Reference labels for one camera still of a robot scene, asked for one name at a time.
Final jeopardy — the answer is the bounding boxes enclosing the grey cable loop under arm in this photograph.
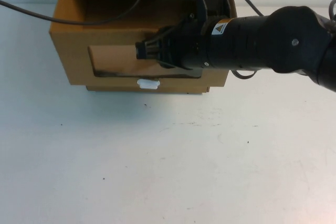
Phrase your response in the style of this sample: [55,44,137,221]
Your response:
[230,68,260,80]

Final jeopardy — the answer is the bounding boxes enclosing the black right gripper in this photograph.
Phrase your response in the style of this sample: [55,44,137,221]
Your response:
[135,14,211,71]

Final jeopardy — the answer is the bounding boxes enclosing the brown cardboard drawer with window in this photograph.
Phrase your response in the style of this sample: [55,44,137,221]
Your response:
[48,0,238,94]

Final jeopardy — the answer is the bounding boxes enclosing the white plastic pull tab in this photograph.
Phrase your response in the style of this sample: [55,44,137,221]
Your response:
[137,78,160,90]

